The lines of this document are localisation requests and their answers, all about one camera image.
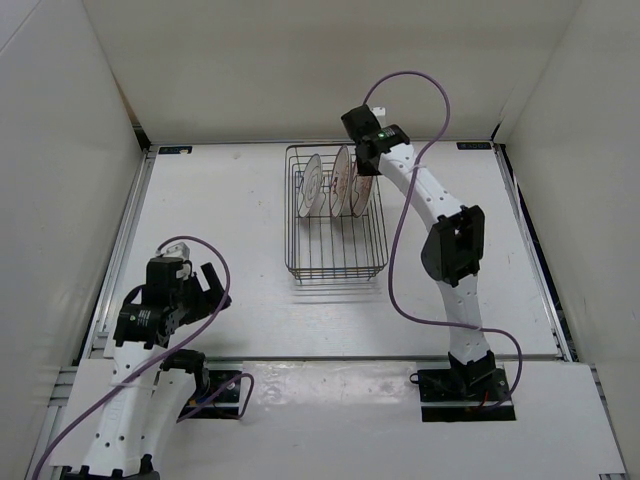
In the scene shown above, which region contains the white plate spiral pattern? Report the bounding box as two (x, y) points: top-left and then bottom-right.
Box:
(297, 154), (323, 218)

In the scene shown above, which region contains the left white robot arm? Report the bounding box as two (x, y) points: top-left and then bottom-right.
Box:
(62, 250), (231, 479)

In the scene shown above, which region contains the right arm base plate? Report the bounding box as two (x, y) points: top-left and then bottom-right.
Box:
(410, 368), (516, 423)

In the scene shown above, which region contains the left blue corner label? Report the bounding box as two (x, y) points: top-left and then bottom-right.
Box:
(158, 146), (193, 155)

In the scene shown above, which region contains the left aluminium rail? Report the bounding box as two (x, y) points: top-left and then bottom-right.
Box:
(74, 146), (157, 365)

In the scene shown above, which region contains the right blue corner label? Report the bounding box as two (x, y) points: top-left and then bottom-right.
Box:
(456, 141), (492, 150)

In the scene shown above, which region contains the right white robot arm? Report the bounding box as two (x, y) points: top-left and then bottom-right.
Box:
(341, 105), (496, 400)

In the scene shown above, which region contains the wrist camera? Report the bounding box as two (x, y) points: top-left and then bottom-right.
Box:
(155, 241), (190, 261)
(369, 107), (386, 118)

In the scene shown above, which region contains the blue corner label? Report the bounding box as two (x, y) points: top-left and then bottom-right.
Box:
(158, 146), (193, 155)
(456, 141), (492, 150)

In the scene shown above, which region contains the white plate orange sunburst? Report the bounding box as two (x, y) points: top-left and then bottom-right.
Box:
(350, 161), (374, 217)

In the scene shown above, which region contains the white plate red pattern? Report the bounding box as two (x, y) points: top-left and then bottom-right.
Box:
(329, 145), (351, 218)

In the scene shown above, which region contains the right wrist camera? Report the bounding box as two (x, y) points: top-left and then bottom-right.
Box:
(369, 107), (386, 118)

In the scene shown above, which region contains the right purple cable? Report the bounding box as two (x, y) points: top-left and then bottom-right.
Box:
(363, 71), (524, 414)

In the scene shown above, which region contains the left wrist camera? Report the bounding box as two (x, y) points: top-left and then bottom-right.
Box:
(155, 241), (190, 261)

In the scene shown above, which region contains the wire dish rack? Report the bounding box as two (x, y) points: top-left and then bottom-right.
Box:
(284, 143), (389, 284)

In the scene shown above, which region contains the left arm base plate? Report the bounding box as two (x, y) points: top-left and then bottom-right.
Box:
(180, 370), (241, 420)

